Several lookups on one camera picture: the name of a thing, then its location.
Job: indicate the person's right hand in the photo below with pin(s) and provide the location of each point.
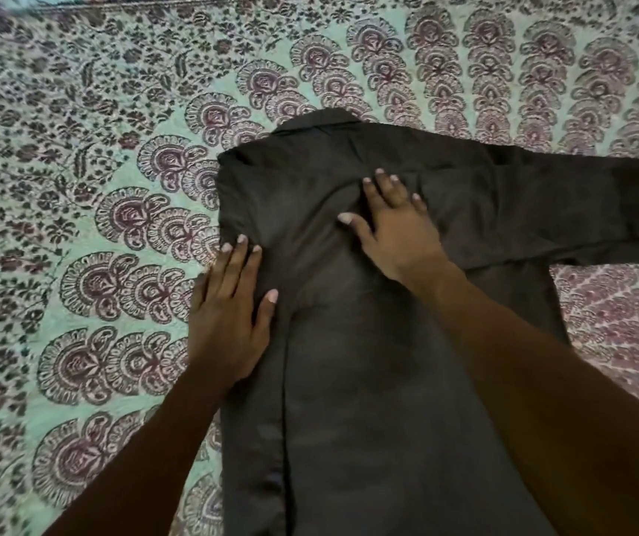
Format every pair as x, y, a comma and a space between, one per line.
403, 239

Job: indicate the person's left hand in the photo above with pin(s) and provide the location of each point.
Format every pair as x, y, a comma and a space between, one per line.
227, 334

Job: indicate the person's right little finger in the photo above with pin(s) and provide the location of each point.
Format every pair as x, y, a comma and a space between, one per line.
420, 206

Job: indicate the person's left little finger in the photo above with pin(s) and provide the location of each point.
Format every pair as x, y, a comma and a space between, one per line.
199, 293

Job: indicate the person's right thumb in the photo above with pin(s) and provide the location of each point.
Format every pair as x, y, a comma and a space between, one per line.
358, 228

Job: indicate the person's left thumb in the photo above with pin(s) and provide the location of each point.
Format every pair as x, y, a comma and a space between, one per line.
266, 317

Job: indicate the person's right middle finger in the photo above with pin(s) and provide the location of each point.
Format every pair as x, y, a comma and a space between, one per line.
388, 189

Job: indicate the person's left middle finger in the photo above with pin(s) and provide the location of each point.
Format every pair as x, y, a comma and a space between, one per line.
234, 270

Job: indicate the dark brown shirt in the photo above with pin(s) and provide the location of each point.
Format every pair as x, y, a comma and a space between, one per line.
375, 396

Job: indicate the person's right forearm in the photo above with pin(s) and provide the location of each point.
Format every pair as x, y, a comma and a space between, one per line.
548, 407

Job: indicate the person's left forearm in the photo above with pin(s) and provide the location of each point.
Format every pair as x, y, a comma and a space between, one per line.
146, 468

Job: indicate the patterned green maroon bedsheet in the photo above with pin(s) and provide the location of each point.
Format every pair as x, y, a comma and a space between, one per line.
102, 161

